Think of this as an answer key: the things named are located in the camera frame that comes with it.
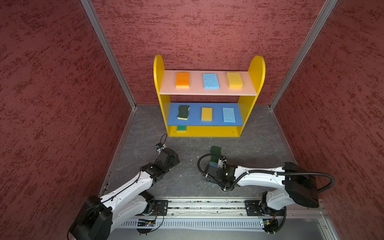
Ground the blue sponge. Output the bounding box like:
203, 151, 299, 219
203, 73, 220, 90
222, 107, 236, 123
209, 162, 218, 168

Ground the dark green wavy sponge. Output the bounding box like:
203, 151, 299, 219
210, 146, 222, 164
177, 105, 190, 121

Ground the bright green yellow sponge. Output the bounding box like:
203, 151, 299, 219
177, 126, 187, 132

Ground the yellow sponge front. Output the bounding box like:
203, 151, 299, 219
201, 107, 213, 122

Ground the orange sponge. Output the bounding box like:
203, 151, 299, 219
176, 72, 190, 89

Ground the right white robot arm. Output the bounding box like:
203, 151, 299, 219
199, 162, 320, 216

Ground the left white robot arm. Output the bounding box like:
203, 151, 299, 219
67, 148, 180, 240

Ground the yellow wooden two-tier shelf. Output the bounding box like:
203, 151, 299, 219
153, 55, 266, 138

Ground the perforated metal vent strip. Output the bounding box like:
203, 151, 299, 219
115, 219, 266, 229

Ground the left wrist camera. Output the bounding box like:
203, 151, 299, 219
156, 143, 166, 156

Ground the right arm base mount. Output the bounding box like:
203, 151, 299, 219
244, 200, 286, 218

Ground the thin black left cable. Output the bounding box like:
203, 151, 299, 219
66, 133, 168, 240

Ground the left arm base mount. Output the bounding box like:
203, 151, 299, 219
142, 200, 169, 216

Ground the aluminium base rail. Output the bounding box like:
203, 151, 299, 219
131, 196, 326, 220

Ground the black corrugated cable conduit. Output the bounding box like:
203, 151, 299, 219
197, 153, 336, 194

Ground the left aluminium corner post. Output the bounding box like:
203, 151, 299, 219
81, 0, 137, 111

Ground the aluminium corner post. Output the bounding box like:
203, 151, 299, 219
269, 0, 338, 112
81, 0, 137, 111

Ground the right aluminium corner post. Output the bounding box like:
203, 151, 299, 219
269, 0, 338, 112

